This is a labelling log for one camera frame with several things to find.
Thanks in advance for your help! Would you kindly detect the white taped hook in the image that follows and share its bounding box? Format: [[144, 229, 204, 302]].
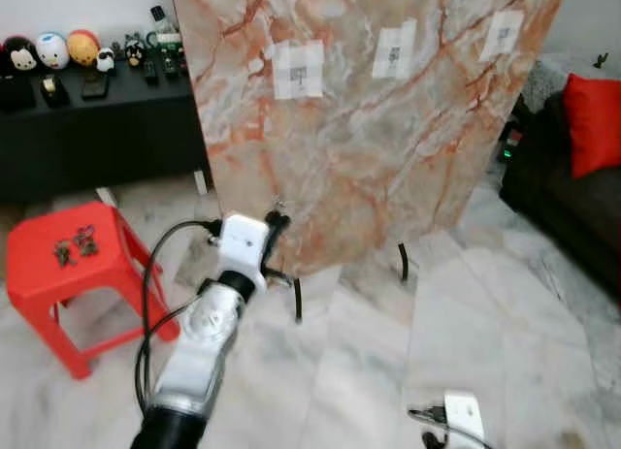
[[373, 19, 418, 80], [272, 40, 325, 101], [479, 10, 525, 62]]

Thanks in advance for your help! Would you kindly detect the orange marble board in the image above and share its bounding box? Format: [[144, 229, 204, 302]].
[[170, 0, 569, 277]]

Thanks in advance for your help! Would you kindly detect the black low cabinet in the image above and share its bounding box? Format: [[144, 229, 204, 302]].
[[0, 66, 212, 208]]

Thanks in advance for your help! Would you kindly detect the red plastic stool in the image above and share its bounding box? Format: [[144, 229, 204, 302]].
[[5, 202, 151, 380]]

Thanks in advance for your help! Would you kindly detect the black cat figure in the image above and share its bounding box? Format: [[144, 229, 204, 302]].
[[123, 37, 147, 67]]

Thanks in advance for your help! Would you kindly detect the small black box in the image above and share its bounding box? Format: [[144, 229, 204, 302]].
[[81, 71, 110, 101]]

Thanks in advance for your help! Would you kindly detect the black device with green light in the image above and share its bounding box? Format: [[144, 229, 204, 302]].
[[497, 119, 525, 164]]

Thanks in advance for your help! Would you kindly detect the wristwatch on black stand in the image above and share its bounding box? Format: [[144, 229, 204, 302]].
[[39, 76, 69, 106]]

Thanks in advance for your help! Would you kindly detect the yellow red round plush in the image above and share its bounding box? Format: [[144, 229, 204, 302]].
[[66, 29, 101, 67]]

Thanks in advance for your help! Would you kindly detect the red cushion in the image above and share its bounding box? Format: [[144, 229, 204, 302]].
[[563, 73, 621, 178]]

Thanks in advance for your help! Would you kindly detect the black sofa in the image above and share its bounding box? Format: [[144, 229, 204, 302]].
[[500, 76, 621, 295]]

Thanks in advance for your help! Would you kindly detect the white blue round plush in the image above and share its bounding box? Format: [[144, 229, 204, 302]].
[[36, 32, 71, 70]]

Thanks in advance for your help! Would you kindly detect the black mouse plush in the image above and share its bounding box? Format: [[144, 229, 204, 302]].
[[0, 37, 40, 77]]

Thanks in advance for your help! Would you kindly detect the grey sofa cover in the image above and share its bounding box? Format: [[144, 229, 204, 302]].
[[529, 51, 583, 111]]

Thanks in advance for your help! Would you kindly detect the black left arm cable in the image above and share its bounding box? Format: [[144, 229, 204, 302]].
[[136, 219, 226, 416]]

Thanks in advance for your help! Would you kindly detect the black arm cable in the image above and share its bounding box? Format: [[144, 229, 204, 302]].
[[407, 402, 491, 449], [136, 219, 226, 416]]

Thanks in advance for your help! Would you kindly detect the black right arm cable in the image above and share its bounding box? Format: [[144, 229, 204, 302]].
[[407, 402, 491, 449]]

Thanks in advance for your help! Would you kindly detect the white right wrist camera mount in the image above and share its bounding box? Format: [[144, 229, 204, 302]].
[[443, 391, 486, 449]]

